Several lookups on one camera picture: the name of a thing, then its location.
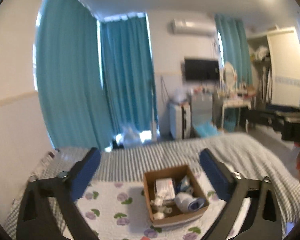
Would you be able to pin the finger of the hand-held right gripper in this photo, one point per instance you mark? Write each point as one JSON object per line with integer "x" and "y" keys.
{"x": 282, "y": 108}
{"x": 262, "y": 118}

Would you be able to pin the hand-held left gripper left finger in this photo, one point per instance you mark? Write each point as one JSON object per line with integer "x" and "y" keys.
{"x": 86, "y": 177}

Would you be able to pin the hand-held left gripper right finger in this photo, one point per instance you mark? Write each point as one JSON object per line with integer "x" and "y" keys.
{"x": 215, "y": 177}

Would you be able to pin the blue tissue packet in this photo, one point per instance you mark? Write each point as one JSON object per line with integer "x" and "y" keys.
{"x": 184, "y": 183}

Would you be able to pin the grey white socks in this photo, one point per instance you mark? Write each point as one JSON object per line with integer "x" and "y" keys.
{"x": 187, "y": 201}

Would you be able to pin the floral tissue pack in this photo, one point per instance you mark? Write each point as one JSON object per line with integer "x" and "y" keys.
{"x": 165, "y": 187}

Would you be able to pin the white plush toy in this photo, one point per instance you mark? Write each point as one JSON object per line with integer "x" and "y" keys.
{"x": 160, "y": 208}

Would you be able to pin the brown cardboard box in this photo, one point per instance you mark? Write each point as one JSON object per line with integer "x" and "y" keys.
{"x": 150, "y": 192}

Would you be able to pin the white dressing table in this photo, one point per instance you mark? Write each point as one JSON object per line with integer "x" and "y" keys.
{"x": 233, "y": 103}

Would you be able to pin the hanging clothes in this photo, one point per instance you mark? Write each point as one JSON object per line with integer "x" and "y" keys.
{"x": 265, "y": 80}

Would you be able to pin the grey gingham bed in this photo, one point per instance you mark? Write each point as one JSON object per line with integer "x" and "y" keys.
{"x": 240, "y": 145}

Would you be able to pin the floral quilted mat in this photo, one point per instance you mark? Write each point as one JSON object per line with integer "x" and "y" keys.
{"x": 115, "y": 205}

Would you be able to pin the white wardrobe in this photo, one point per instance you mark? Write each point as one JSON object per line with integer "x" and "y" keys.
{"x": 282, "y": 65}

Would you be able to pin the oval vanity mirror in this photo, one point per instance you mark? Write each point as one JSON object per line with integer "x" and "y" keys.
{"x": 229, "y": 73}

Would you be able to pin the grey mini fridge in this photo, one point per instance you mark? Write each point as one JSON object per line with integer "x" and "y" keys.
{"x": 202, "y": 107}

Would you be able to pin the clear plastic bag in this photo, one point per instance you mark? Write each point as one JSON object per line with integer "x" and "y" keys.
{"x": 132, "y": 136}

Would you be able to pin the light blue suitcase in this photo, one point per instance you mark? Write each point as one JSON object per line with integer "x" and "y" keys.
{"x": 178, "y": 120}

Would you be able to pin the narrow teal curtain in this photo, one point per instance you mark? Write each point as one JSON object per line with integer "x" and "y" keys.
{"x": 233, "y": 47}

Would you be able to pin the white plastic bag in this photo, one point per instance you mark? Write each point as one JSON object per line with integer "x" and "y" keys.
{"x": 180, "y": 96}

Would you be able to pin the white mop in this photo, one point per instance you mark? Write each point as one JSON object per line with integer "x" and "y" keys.
{"x": 153, "y": 110}

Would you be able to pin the wide teal curtain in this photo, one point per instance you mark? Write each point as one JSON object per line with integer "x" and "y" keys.
{"x": 67, "y": 67}

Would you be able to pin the white air conditioner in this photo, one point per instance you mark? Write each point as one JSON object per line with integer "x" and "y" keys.
{"x": 192, "y": 26}

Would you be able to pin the black wall television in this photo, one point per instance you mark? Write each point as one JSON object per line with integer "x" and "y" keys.
{"x": 201, "y": 70}

